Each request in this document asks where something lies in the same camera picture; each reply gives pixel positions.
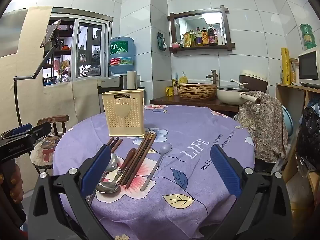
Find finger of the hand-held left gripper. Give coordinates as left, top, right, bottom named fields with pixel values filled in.
left=31, top=123, right=52, bottom=143
left=0, top=124, right=33, bottom=140

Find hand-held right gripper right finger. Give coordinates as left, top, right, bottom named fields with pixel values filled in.
left=210, top=144, right=293, bottom=240

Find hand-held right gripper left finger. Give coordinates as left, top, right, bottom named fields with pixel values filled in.
left=27, top=144, right=112, bottom=240

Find metal spoon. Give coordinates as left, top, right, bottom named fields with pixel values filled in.
left=100, top=152, right=118, bottom=180
left=95, top=167, right=125, bottom=194

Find dark wooden spoon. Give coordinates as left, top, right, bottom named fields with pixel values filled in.
left=117, top=147, right=137, bottom=185

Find bundle of wooden chopsticks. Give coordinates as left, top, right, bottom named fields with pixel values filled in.
left=117, top=132, right=157, bottom=190

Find cream plastic utensil holder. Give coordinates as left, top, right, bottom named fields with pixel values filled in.
left=101, top=88, right=146, bottom=137

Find grey plastic spoon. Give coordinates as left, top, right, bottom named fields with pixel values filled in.
left=140, top=143, right=173, bottom=192

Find person's left hand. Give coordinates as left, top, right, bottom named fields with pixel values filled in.
left=10, top=166, right=25, bottom=204

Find wooden chair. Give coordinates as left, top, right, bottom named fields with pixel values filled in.
left=30, top=114, right=70, bottom=178

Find cat print seat cushion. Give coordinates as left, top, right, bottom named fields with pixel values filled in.
left=30, top=132, right=64, bottom=167

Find beige cardboard sheet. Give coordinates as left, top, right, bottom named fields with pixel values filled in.
left=0, top=5, right=100, bottom=165

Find purple floral tablecloth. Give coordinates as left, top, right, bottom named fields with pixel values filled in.
left=53, top=104, right=255, bottom=240

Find floral paisley cloth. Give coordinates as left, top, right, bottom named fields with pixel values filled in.
left=235, top=91, right=289, bottom=164

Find cream pan with lid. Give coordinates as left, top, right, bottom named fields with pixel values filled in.
left=216, top=85, right=262, bottom=105

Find light blue basin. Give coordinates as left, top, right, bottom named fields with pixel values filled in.
left=281, top=105, right=294, bottom=135

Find woven brown basin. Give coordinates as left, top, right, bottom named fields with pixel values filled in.
left=176, top=83, right=217, bottom=102

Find grey water dispenser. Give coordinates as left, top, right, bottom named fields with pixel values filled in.
left=97, top=74, right=140, bottom=113

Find black plastic bag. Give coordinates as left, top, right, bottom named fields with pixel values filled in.
left=296, top=106, right=320, bottom=165

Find bronze faucet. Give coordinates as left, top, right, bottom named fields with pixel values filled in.
left=205, top=69, right=218, bottom=84

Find cream brown rice cooker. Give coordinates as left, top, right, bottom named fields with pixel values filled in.
left=239, top=69, right=267, bottom=93

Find paper towel roll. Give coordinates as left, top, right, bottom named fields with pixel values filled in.
left=126, top=70, right=137, bottom=90

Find light wooden shelf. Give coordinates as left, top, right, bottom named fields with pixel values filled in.
left=276, top=82, right=320, bottom=180

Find smartphone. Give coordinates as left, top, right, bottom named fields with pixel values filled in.
left=40, top=19, right=62, bottom=48

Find blue water jug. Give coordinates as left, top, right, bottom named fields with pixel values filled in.
left=109, top=36, right=135, bottom=75

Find yellow plastic roll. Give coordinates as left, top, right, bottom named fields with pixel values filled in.
left=280, top=47, right=292, bottom=85

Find glass jar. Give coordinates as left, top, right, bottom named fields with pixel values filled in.
left=289, top=58, right=300, bottom=83

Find dark wooden mirror shelf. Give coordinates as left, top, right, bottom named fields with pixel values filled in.
left=167, top=5, right=235, bottom=54

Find white microwave oven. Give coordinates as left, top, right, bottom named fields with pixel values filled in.
left=297, top=47, right=320, bottom=88

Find dark soy sauce bottle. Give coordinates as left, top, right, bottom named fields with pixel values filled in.
left=207, top=24, right=218, bottom=46

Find orange label bottle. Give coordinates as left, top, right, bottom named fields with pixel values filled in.
left=201, top=26, right=209, bottom=46

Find purple label bottle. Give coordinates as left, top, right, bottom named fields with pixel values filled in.
left=195, top=27, right=203, bottom=47

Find yellow seasoning bag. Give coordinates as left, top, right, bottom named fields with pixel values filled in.
left=180, top=31, right=192, bottom=47

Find green hanging packet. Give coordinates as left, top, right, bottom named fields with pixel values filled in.
left=157, top=31, right=168, bottom=52

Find stack of green cups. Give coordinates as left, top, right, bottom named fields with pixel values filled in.
left=299, top=24, right=317, bottom=50

